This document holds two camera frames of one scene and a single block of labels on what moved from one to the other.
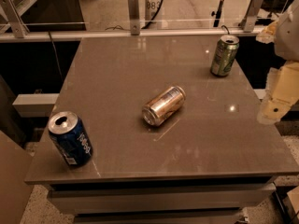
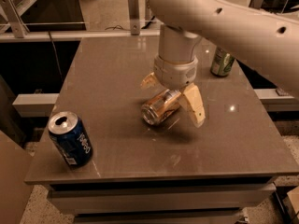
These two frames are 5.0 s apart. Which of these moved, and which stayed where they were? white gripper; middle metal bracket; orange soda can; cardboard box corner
Moved: white gripper
Stayed: middle metal bracket; cardboard box corner; orange soda can
